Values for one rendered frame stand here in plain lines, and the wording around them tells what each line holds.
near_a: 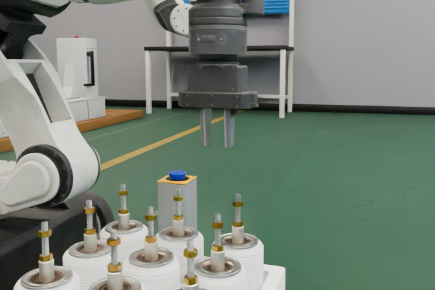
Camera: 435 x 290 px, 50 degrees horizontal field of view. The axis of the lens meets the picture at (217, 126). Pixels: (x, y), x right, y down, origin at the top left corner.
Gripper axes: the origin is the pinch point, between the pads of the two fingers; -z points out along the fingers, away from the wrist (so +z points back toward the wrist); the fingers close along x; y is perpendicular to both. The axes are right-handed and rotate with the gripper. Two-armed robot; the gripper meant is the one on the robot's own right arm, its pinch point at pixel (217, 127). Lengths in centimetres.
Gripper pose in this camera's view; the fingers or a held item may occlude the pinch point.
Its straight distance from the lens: 72.6
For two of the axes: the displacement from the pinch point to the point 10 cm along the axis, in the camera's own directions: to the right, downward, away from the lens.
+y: 3.1, -1.3, 9.4
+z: 0.0, -9.9, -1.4
